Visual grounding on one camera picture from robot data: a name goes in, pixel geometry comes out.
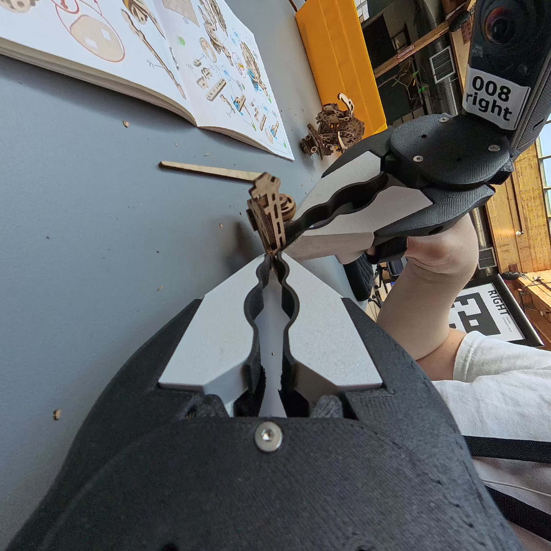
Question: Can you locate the wooden part with wheel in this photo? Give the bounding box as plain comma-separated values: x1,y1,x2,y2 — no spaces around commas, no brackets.
247,193,298,259

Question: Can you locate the person's right hand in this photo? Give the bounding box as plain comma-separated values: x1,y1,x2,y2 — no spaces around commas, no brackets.
404,213,480,294

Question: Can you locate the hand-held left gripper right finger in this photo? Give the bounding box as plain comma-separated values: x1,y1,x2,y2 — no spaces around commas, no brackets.
277,253,385,417

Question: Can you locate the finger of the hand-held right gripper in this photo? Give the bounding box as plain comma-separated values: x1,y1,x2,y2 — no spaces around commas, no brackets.
284,151,387,242
281,186,432,265

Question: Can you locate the assembled brown wooden model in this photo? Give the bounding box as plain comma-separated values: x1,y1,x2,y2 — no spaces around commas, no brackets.
314,92,366,151

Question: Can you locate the tapered wooden stick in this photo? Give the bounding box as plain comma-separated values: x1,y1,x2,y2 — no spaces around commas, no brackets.
159,160,264,182

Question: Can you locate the wooden workbench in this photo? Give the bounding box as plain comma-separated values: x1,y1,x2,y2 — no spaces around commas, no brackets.
517,269,551,349

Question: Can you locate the open assembly instruction booklet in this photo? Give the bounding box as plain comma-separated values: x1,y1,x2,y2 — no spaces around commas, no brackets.
0,0,295,162

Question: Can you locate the white vent grille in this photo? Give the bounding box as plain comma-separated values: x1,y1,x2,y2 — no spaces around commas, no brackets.
430,46,458,84

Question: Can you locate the black webbing strap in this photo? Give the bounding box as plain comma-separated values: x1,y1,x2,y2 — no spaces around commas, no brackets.
463,436,551,463
484,484,551,541

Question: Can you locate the person's right forearm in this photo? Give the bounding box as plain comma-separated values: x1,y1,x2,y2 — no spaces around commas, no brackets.
376,275,474,381

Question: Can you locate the yellow plastic bin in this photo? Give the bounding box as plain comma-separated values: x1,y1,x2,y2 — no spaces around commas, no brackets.
295,0,388,135

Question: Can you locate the framed black-and-white marker sign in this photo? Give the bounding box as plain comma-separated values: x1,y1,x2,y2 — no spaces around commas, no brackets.
448,273,545,348

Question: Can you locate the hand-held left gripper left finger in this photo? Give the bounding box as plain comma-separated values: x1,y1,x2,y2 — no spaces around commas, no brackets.
158,254,271,417

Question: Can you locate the small wooden gear subassembly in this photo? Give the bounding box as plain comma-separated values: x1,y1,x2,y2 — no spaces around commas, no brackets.
300,124,329,160

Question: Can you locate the person's white shirt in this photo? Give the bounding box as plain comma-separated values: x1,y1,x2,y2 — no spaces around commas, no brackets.
430,331,551,551

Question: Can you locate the black quilted chair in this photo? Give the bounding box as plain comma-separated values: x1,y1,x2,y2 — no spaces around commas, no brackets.
344,254,376,303

